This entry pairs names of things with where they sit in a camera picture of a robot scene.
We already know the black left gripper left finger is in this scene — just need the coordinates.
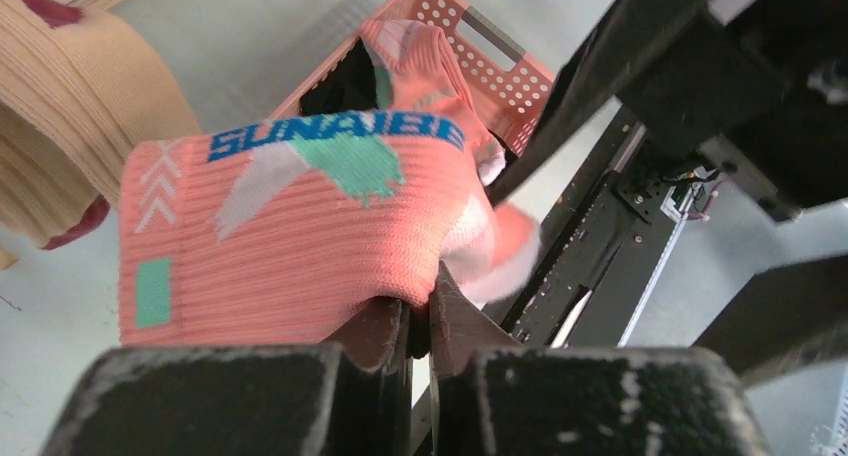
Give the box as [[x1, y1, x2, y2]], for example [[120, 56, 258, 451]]
[[322, 297, 410, 374]]

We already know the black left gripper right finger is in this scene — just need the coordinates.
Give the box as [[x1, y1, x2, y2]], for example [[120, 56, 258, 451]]
[[429, 262, 520, 379]]

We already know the maroon purple striped sock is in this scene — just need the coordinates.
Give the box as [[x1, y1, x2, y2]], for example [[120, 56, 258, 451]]
[[1, 0, 199, 250]]

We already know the black blue white sock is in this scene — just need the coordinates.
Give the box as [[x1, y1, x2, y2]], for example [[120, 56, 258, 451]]
[[300, 39, 378, 116]]

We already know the pink green patterned sock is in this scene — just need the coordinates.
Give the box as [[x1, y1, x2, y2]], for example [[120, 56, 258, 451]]
[[359, 20, 506, 186]]

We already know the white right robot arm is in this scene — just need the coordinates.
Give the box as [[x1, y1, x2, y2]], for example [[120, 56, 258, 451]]
[[490, 0, 847, 385]]

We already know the pink plastic basket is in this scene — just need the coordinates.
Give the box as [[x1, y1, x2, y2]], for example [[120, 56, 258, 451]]
[[268, 0, 556, 157]]

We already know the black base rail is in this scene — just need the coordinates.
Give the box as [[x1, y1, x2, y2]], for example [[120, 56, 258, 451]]
[[483, 108, 702, 348]]

